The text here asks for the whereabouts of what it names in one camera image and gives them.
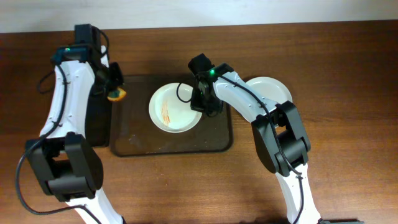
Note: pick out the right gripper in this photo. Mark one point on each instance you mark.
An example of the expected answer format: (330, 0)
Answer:
(203, 101)

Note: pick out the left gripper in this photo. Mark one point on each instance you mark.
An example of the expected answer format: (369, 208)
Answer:
(115, 79)

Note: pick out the green and yellow sponge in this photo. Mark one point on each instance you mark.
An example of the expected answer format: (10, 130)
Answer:
(116, 95)

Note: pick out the white plate with sauce streak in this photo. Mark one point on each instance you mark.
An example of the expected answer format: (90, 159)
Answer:
(271, 89)

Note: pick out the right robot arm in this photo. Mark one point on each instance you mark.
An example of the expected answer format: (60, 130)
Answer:
(281, 141)

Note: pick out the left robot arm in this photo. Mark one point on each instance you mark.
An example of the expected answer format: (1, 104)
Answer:
(63, 157)

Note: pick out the black sponge tray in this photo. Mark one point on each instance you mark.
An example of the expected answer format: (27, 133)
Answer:
(98, 113)

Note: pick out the dark brown serving tray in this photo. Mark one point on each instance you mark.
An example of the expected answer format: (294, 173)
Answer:
(134, 134)

